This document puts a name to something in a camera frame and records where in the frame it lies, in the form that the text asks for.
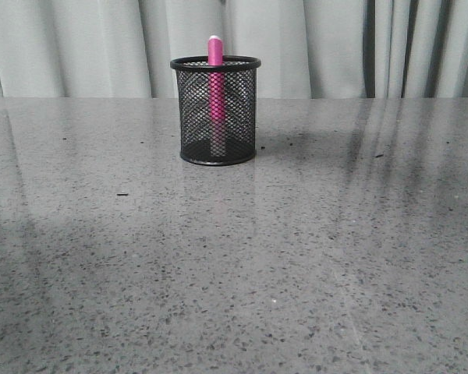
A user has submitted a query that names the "black mesh pen holder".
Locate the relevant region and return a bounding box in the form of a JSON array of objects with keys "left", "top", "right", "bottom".
[{"left": 170, "top": 55, "right": 261, "bottom": 166}]

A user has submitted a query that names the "grey curtain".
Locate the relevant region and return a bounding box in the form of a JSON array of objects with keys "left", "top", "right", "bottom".
[{"left": 0, "top": 1, "right": 468, "bottom": 98}]

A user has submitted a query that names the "pink marker pen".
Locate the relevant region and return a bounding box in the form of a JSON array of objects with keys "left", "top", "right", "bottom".
[{"left": 207, "top": 35, "right": 225, "bottom": 157}]

